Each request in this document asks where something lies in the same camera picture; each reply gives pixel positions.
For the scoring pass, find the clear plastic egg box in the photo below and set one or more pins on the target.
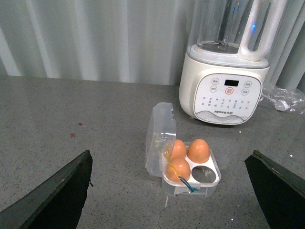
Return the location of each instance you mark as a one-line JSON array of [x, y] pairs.
[[161, 136]]

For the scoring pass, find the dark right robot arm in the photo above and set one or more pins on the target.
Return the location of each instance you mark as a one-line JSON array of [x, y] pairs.
[[280, 192]]

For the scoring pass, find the brown egg back left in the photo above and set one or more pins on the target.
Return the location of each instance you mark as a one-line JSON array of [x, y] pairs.
[[179, 150]]

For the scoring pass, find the brown egg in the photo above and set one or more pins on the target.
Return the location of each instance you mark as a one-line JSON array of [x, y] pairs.
[[198, 151], [182, 166], [179, 150]]

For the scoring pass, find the brown egg back right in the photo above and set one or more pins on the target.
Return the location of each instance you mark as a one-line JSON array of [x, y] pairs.
[[198, 151]]

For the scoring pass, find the brown egg front left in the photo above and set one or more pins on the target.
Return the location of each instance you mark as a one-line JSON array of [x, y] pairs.
[[182, 166]]

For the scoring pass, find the white Joyoung blender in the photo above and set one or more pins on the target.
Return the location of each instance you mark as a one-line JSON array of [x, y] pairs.
[[225, 62]]

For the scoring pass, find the blue rubber band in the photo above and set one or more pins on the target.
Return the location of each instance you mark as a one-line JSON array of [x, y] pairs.
[[184, 181]]

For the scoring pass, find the clear plastic bag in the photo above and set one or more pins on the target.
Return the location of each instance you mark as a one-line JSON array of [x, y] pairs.
[[282, 100]]

